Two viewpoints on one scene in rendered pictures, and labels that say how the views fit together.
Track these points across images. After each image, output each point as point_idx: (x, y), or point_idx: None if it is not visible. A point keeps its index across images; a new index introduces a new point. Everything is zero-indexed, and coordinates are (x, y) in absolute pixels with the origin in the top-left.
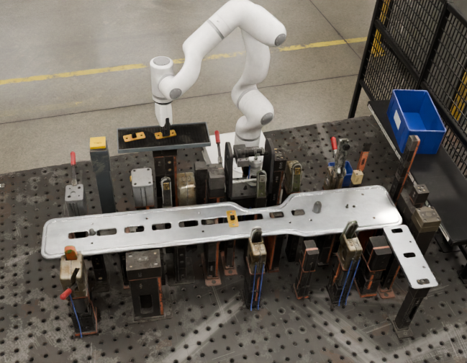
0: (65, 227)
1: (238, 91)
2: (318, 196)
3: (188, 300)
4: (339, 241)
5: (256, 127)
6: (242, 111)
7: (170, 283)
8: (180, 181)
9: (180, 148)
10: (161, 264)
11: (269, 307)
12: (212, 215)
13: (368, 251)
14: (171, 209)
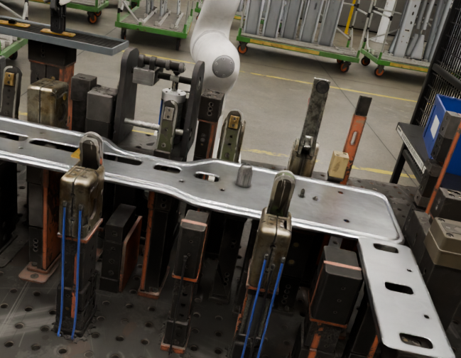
0: None
1: (197, 31)
2: (258, 172)
3: None
4: (283, 276)
5: (206, 79)
6: (194, 60)
7: None
8: (38, 82)
9: (64, 45)
10: None
11: (96, 344)
12: (59, 140)
13: (317, 275)
14: (3, 118)
